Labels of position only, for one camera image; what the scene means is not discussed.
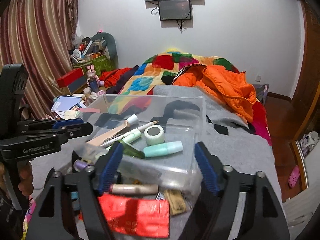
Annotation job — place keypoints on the beige cosmetic tube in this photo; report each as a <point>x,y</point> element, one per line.
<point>131,120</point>

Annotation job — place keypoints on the gold lipstick tube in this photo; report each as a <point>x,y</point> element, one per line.
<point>134,189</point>

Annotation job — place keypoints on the dark purple garment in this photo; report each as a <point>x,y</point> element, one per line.
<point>118,87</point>

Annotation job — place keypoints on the mint green tube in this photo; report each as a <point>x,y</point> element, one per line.
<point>163,149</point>

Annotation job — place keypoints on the small brown card packet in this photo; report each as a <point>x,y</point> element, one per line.
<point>176,202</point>

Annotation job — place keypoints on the person's left hand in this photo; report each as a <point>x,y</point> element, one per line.
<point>26,185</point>

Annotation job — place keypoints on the red long box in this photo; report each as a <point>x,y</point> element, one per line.
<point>70,77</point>

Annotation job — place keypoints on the pink slipper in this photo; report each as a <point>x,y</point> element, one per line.
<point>294,177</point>

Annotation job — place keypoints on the small wall monitor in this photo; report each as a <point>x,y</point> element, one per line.
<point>174,10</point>

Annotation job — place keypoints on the grey black blanket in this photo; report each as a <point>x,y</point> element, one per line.
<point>225,136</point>

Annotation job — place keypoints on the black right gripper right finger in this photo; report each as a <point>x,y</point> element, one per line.
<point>262,215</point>

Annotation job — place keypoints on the red clothing heap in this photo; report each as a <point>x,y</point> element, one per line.
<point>110,78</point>

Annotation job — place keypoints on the colourful patchwork quilt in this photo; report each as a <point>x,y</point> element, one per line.
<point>161,69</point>

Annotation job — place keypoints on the wooden wardrobe shelf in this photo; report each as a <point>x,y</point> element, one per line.
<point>307,125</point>

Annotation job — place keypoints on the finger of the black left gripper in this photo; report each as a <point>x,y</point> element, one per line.
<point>63,132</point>
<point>44,124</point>

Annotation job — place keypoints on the silver cosmetic pen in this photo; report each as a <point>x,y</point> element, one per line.
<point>109,142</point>

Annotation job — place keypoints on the white tape roll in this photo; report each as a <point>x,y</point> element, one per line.
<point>154,135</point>

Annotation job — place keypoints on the pink rabbit toy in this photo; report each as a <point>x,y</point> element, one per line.
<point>93,80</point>

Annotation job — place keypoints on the blue notebook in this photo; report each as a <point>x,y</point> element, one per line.
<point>64,103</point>

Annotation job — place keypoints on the orange puffer jacket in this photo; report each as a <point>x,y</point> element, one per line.
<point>228,88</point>

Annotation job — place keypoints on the light green tube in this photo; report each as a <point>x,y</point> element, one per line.
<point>132,136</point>

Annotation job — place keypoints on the pink flat box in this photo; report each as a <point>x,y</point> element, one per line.
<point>89,110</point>

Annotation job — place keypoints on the wooden door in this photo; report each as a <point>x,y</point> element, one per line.
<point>309,75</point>

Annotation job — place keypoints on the grey neck pillow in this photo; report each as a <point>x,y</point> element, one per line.
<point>106,43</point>

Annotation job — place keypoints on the clear plastic storage box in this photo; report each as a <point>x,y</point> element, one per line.
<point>182,119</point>

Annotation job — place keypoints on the striped curtain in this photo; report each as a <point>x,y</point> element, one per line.
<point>38,34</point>

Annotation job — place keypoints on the red glossy packet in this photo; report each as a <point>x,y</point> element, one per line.
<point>137,217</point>

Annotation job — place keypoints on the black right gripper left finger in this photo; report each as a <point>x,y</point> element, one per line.
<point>53,216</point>

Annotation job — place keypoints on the green storage box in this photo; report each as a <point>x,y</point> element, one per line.
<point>101,64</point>

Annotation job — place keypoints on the dark green bottle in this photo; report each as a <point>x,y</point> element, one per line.
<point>124,148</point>

